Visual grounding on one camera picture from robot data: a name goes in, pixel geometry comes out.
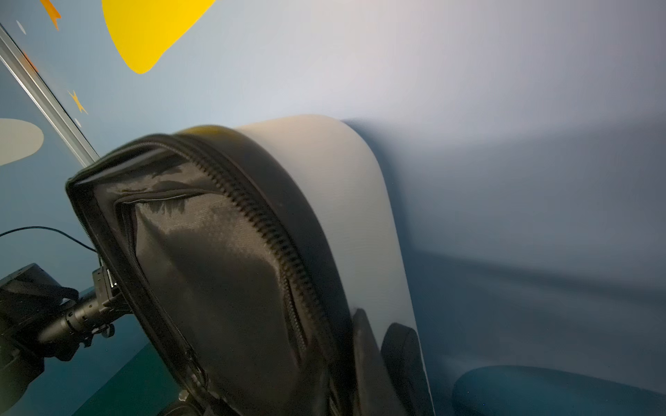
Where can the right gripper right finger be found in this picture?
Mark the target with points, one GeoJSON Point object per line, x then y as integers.
{"type": "Point", "coordinates": [401, 352]}

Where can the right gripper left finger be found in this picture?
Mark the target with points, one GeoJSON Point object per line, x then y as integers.
{"type": "Point", "coordinates": [374, 393]}

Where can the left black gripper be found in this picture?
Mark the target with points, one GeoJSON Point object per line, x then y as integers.
{"type": "Point", "coordinates": [77, 322]}

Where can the black white suitcase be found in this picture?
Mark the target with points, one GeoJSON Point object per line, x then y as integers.
{"type": "Point", "coordinates": [244, 254]}

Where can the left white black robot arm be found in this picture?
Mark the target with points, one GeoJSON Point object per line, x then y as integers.
{"type": "Point", "coordinates": [42, 319]}

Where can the left aluminium frame post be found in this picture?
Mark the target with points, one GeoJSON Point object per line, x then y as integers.
{"type": "Point", "coordinates": [17, 63]}

